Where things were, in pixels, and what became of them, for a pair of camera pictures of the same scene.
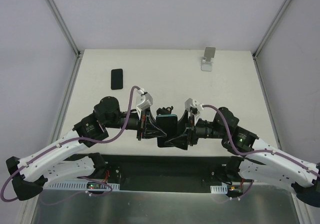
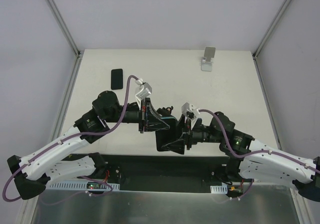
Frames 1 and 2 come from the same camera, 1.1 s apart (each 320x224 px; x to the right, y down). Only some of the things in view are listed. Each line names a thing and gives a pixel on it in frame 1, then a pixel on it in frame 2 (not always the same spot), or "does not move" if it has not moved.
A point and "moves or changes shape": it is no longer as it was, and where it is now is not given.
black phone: [167, 123] does not move
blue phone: [161, 142] moves or changes shape
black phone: [117, 79] does not move
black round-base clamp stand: [164, 111] does not move
